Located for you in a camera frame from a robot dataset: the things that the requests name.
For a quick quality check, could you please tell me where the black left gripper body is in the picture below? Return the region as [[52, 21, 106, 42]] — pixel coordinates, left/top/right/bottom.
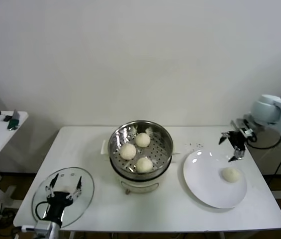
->
[[42, 191, 73, 223]]

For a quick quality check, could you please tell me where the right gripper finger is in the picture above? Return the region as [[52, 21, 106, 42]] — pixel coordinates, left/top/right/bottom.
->
[[227, 148, 246, 163], [218, 131, 232, 146]]

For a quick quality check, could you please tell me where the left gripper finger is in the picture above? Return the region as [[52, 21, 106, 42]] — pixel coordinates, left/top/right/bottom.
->
[[67, 176, 83, 200], [45, 173, 59, 199]]

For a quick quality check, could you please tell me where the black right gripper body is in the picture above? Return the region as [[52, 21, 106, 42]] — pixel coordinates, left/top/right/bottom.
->
[[229, 130, 249, 150]]

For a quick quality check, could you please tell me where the round glass pot lid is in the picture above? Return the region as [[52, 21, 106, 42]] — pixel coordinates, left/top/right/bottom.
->
[[31, 166, 95, 229]]

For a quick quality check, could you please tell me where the white steamed baozi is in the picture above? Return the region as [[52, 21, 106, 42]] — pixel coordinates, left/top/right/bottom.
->
[[221, 167, 241, 183], [134, 132, 151, 148], [135, 157, 154, 173], [119, 143, 137, 160]]

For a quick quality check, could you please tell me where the perforated steel steamer basket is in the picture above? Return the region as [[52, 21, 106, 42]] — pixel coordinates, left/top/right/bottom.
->
[[108, 120, 174, 175]]

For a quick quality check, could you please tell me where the white round plate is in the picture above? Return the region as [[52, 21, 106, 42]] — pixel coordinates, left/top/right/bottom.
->
[[183, 149, 248, 209]]

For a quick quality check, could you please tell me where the black floor power strip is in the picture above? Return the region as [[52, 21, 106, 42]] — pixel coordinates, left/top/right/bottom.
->
[[0, 209, 15, 229]]

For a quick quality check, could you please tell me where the cream electric cooking pot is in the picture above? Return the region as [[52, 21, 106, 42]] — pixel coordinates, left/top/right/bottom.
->
[[101, 139, 182, 195]]

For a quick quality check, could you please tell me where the green tool with grey plate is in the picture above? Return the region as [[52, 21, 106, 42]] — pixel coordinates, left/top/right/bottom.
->
[[7, 109, 21, 131]]

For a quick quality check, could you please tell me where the white work table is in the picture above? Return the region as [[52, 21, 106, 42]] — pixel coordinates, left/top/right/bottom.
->
[[12, 125, 281, 239]]

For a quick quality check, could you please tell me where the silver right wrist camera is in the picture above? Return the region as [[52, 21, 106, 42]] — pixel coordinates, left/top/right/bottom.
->
[[231, 119, 254, 136]]

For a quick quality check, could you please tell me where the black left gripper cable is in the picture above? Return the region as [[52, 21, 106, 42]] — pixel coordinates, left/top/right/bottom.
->
[[35, 201, 53, 221]]

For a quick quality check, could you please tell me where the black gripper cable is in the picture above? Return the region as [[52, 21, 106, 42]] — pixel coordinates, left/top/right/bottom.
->
[[246, 129, 281, 150], [35, 201, 53, 221]]

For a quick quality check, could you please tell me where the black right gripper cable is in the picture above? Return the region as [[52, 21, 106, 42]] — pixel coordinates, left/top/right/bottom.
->
[[246, 129, 281, 150]]

